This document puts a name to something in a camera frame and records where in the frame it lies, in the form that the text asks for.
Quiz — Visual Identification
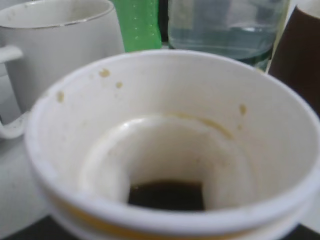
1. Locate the white mug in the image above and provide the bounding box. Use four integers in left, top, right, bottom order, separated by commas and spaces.
0, 0, 125, 140

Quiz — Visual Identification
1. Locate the yellow paper cup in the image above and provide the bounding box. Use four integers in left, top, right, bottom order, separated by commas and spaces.
24, 50, 320, 240

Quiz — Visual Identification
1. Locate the red mug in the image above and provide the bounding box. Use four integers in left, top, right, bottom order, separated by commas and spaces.
268, 0, 320, 114

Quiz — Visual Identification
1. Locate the clear water bottle green label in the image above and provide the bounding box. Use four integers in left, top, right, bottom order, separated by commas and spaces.
168, 0, 289, 71

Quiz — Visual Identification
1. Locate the green soda bottle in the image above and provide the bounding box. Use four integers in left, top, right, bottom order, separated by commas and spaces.
113, 0, 162, 52

